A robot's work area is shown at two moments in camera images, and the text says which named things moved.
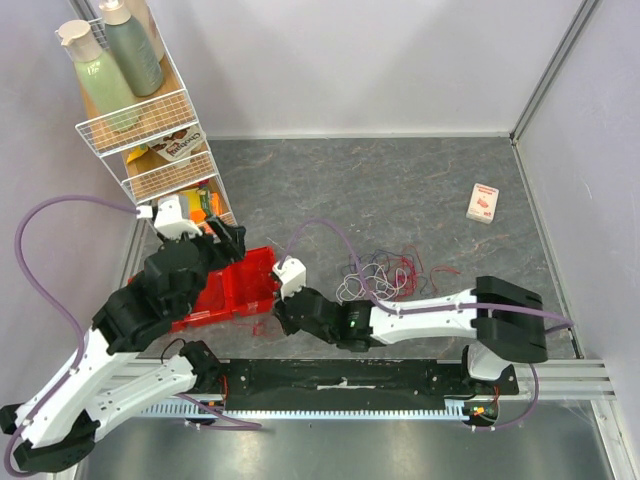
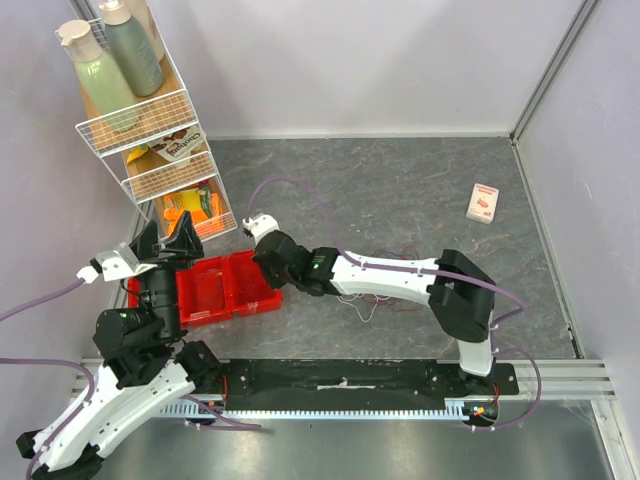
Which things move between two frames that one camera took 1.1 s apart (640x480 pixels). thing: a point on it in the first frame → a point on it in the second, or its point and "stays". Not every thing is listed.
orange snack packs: [203, 204] stays
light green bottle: [97, 77] stays
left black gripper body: [224, 252] → [164, 266]
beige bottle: [140, 11] stays
